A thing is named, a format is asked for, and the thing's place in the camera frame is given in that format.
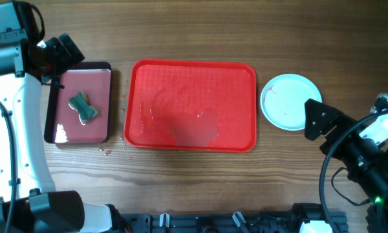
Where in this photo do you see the green yellow sponge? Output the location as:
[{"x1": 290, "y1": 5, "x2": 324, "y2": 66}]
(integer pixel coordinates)
[{"x1": 68, "y1": 92, "x2": 100, "y2": 125}]

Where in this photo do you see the light blue plate back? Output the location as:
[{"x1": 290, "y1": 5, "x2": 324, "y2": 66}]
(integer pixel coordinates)
[{"x1": 259, "y1": 74, "x2": 322, "y2": 131}]

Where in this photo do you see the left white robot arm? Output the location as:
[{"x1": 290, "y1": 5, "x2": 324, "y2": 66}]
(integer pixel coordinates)
[{"x1": 0, "y1": 30, "x2": 131, "y2": 232}]

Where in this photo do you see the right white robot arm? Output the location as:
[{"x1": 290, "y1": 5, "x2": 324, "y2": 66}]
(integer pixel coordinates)
[{"x1": 305, "y1": 94, "x2": 388, "y2": 232}]

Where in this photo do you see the dark water tray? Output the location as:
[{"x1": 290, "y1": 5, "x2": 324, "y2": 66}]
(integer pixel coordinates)
[{"x1": 44, "y1": 61, "x2": 113, "y2": 144}]

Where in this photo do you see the red plastic tray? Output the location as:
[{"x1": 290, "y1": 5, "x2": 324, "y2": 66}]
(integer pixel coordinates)
[{"x1": 123, "y1": 59, "x2": 257, "y2": 153}]

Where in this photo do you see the black mounting rail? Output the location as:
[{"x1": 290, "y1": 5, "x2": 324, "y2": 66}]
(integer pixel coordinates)
[{"x1": 122, "y1": 210, "x2": 332, "y2": 233}]

